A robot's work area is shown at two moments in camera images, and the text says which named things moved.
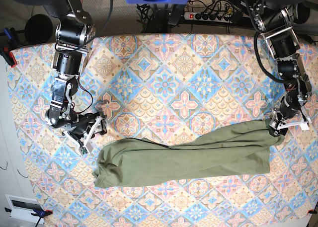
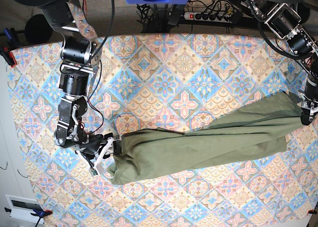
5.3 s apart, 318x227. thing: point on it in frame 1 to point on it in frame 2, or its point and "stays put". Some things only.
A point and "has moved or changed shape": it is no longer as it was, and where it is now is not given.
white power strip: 208,17 stays put
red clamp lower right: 312,211 stays put
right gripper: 277,122 to 310,108
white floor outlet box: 22,207 stays put
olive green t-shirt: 242,150 has moved or changed shape
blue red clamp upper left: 10,44 stays put
